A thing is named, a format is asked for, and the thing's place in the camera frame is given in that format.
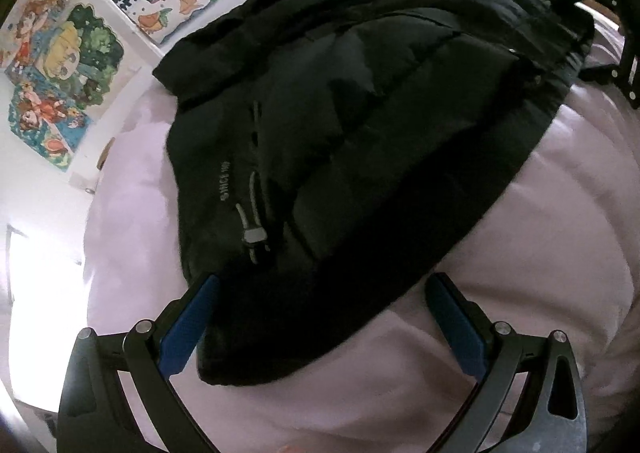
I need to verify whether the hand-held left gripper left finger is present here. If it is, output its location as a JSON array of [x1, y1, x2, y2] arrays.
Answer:
[[57, 274, 221, 453]]

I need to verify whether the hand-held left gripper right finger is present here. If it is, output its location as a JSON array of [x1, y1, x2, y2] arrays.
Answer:
[[424, 272, 589, 453]]

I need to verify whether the black puffer jacket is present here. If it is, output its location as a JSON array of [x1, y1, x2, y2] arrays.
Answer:
[[152, 0, 596, 386]]

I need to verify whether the pink blanket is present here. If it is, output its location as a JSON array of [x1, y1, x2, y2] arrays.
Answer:
[[7, 0, 640, 453]]

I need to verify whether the bright window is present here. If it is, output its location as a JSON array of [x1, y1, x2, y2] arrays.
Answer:
[[0, 223, 88, 386]]

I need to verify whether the white wall socket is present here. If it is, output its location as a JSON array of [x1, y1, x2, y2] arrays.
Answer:
[[70, 172, 97, 195]]

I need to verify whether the group of colourful wall drawings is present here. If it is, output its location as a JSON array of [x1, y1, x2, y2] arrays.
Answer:
[[0, 0, 371, 174]]

